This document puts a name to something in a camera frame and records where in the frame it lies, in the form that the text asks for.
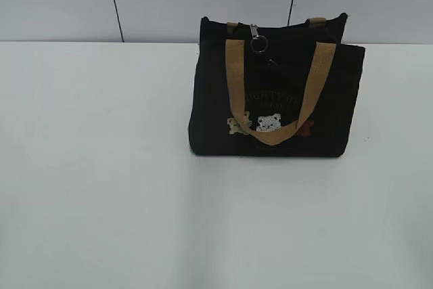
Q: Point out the silver zipper pull with ring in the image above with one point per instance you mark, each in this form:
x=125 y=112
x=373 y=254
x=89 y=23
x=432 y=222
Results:
x=259 y=43

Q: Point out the black tote bag tan handles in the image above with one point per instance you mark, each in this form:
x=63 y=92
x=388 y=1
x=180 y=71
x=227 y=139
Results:
x=297 y=99

